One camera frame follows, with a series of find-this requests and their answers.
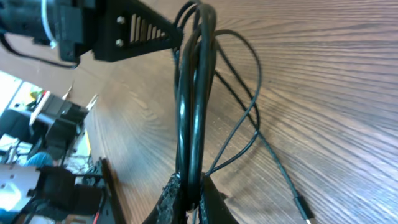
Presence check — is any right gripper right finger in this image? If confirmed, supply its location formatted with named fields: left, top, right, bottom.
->
left=199, top=175, right=238, bottom=224

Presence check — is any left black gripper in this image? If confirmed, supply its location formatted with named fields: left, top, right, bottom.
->
left=54, top=0, right=183, bottom=62

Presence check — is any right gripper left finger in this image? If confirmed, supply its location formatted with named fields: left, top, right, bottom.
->
left=142, top=174, right=187, bottom=224

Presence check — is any black USB cable short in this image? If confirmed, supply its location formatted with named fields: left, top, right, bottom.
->
left=206, top=29, right=316, bottom=224

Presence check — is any black USB cable long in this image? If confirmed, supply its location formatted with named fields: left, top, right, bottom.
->
left=172, top=1, right=217, bottom=212

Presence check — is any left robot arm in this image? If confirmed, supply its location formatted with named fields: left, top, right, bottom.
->
left=1, top=0, right=183, bottom=63

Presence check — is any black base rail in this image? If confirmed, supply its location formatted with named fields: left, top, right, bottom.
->
left=93, top=158, right=127, bottom=224

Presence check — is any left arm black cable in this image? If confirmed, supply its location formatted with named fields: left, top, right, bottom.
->
left=0, top=32, right=80, bottom=70

